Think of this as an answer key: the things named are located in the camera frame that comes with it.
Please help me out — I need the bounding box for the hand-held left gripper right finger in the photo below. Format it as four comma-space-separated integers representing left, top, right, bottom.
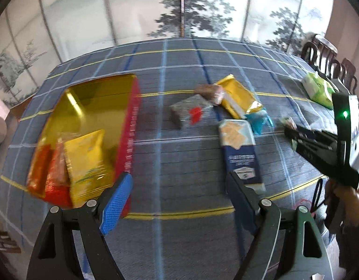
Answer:
225, 171, 336, 280

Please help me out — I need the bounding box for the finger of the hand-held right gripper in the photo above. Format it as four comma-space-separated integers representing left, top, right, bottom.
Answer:
293, 139, 347, 167
284, 124, 339, 147

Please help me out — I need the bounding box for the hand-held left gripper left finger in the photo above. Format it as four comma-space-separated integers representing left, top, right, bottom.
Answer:
26, 171, 134, 280

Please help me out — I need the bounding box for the small green white packet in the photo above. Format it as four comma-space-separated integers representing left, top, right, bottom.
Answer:
279, 116, 299, 152

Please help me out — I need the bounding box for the dark blue cracker packet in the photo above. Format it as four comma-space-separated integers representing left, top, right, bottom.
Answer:
218, 119, 266, 193

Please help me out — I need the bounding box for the yellow line-print packet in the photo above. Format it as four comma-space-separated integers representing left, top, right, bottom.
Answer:
63, 129, 114, 208
217, 74, 262, 119

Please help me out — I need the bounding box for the teal snack packet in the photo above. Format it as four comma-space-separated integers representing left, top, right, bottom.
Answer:
244, 109, 275, 135

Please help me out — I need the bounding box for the red peanut packet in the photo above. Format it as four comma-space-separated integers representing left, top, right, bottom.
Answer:
45, 138, 73, 208

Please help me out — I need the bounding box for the red tin box gold inside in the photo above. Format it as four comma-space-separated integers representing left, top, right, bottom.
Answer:
26, 74, 142, 219

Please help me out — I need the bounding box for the brown cake red label wrapper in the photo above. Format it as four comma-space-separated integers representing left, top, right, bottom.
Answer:
170, 94, 209, 129

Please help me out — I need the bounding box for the brown cake clear wrapper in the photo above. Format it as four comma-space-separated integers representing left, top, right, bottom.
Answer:
195, 84, 226, 106

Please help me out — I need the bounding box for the person's right hand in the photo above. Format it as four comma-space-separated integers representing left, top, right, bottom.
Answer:
332, 185, 359, 227

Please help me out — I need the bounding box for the green tissue pack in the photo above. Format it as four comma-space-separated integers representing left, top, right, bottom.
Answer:
301, 72, 336, 110

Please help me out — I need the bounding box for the blue plaid tablecloth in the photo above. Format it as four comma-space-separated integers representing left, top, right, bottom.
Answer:
0, 37, 352, 280

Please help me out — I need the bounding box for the dark wooden chair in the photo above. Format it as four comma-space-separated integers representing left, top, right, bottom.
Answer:
340, 58, 359, 94
301, 33, 342, 78

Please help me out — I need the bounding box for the painted folding screen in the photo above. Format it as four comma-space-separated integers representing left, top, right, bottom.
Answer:
0, 0, 336, 108

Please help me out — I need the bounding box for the black cable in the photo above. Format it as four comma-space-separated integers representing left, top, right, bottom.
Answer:
311, 177, 325, 214

